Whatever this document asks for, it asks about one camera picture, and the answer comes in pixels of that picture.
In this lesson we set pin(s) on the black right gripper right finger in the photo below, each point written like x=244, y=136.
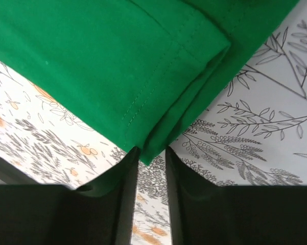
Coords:
x=204, y=213

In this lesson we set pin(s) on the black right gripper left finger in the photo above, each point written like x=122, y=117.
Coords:
x=98, y=212

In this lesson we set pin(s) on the green t shirt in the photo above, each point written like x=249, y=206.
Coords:
x=138, y=72

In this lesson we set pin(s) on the floral table mat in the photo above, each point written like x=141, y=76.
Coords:
x=254, y=133

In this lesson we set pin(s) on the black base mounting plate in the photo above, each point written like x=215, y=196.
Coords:
x=11, y=175

